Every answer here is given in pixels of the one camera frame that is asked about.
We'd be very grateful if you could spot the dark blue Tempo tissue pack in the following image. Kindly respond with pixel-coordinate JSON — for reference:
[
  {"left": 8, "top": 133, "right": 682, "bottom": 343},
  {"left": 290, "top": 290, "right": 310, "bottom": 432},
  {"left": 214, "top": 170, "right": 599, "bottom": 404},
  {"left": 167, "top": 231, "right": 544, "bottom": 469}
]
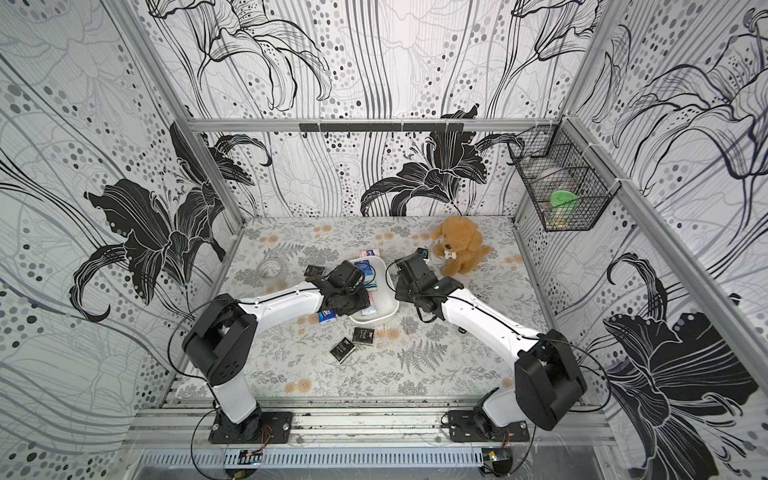
[{"left": 318, "top": 309, "right": 337, "bottom": 325}]

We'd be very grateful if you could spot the pink Tempo tissue pack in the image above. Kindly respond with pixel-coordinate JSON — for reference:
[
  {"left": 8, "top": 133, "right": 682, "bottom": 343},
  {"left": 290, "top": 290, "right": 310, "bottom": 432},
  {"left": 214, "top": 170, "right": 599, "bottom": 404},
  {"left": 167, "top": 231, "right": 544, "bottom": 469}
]
[{"left": 359, "top": 296, "right": 378, "bottom": 317}]

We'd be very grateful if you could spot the teal tissue pack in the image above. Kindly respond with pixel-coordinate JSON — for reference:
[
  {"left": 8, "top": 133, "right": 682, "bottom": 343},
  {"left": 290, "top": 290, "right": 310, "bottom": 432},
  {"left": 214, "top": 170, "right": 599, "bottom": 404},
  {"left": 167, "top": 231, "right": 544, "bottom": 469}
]
[{"left": 364, "top": 273, "right": 378, "bottom": 292}]

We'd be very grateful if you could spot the blue Vinda tissue pack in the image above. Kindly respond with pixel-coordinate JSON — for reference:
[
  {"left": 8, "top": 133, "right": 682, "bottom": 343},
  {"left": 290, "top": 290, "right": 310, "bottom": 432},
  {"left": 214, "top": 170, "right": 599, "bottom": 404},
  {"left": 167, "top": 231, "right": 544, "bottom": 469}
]
[{"left": 354, "top": 260, "right": 376, "bottom": 278}]

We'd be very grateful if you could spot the white plastic storage box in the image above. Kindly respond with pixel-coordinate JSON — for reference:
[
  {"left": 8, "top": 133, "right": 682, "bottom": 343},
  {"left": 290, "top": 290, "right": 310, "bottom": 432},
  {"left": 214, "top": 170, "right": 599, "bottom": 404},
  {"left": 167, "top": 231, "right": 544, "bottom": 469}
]
[{"left": 350, "top": 257, "right": 399, "bottom": 328}]

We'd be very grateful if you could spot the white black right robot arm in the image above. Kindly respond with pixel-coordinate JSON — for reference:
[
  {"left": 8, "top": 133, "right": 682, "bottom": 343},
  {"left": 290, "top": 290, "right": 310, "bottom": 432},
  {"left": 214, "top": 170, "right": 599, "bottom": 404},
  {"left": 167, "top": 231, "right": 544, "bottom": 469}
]
[{"left": 395, "top": 273, "right": 587, "bottom": 431}]

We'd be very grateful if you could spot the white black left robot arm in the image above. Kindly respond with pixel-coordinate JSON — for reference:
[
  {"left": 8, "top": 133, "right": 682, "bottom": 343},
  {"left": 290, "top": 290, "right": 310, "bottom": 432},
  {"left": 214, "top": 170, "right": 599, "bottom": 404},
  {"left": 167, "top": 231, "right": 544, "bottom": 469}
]
[{"left": 182, "top": 282, "right": 370, "bottom": 425}]

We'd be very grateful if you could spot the black tissue pack front right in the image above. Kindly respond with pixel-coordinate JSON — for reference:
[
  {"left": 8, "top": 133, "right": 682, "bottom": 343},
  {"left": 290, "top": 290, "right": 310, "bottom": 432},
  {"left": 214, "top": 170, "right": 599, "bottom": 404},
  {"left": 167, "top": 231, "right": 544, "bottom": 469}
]
[{"left": 352, "top": 327, "right": 376, "bottom": 345}]

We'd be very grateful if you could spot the black tissue pack far left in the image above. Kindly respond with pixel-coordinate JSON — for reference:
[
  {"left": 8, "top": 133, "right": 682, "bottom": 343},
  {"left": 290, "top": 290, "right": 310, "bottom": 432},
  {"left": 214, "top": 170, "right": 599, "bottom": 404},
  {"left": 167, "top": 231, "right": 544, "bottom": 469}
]
[{"left": 304, "top": 264, "right": 325, "bottom": 278}]

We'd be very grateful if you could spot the brown plush dog toy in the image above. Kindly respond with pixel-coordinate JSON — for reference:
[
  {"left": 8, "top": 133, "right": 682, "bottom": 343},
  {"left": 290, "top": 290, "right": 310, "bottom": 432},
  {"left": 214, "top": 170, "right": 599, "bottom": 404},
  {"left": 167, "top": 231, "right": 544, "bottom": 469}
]
[{"left": 431, "top": 216, "right": 492, "bottom": 276}]

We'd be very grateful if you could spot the clear tape roll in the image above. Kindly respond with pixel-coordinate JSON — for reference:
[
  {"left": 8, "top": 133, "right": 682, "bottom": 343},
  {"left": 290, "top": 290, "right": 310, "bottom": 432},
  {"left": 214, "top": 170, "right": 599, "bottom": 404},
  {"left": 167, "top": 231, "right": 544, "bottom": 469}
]
[{"left": 257, "top": 257, "right": 287, "bottom": 280}]

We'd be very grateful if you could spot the green lidded cup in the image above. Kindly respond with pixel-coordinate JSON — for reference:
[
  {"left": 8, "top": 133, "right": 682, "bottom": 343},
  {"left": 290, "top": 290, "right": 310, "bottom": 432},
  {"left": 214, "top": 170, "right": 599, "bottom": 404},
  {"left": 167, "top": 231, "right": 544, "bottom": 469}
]
[{"left": 550, "top": 190, "right": 580, "bottom": 224}]

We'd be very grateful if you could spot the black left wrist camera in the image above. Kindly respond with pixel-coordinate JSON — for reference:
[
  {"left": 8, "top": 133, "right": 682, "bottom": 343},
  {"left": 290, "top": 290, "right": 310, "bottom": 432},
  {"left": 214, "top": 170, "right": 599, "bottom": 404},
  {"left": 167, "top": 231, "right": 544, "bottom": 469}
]
[{"left": 326, "top": 260, "right": 365, "bottom": 290}]

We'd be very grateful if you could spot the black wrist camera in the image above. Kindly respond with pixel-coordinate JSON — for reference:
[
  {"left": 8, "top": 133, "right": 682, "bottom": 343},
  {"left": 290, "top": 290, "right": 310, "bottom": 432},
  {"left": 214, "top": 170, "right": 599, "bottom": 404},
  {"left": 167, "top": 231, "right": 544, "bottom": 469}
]
[
  {"left": 395, "top": 248, "right": 437, "bottom": 290},
  {"left": 326, "top": 260, "right": 365, "bottom": 290}
]

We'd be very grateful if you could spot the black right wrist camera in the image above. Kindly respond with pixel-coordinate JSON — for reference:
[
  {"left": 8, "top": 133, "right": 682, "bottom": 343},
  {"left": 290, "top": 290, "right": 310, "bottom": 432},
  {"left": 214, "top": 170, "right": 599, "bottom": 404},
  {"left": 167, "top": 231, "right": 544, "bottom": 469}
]
[{"left": 395, "top": 248, "right": 437, "bottom": 290}]

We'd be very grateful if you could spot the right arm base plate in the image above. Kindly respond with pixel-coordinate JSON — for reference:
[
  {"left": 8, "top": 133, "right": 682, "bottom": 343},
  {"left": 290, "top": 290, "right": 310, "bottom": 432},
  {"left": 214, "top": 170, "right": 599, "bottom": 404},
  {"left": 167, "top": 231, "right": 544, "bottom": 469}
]
[{"left": 440, "top": 410, "right": 531, "bottom": 444}]

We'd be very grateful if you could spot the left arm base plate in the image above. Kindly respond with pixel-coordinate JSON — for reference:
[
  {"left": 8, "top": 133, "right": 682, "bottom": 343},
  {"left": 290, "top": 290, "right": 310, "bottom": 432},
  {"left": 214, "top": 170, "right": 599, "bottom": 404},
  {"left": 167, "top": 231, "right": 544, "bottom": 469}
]
[{"left": 209, "top": 410, "right": 294, "bottom": 445}]

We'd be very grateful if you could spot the black wire wall basket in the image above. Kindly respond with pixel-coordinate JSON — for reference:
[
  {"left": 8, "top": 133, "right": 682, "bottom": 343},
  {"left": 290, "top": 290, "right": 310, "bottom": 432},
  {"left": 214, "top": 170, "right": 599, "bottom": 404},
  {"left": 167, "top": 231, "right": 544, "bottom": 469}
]
[{"left": 506, "top": 125, "right": 612, "bottom": 232}]

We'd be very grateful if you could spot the white slotted cable duct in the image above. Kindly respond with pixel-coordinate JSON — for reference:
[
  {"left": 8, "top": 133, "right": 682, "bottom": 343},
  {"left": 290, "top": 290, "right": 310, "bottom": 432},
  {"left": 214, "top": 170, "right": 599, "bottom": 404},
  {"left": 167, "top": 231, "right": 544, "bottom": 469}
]
[{"left": 141, "top": 447, "right": 483, "bottom": 470}]

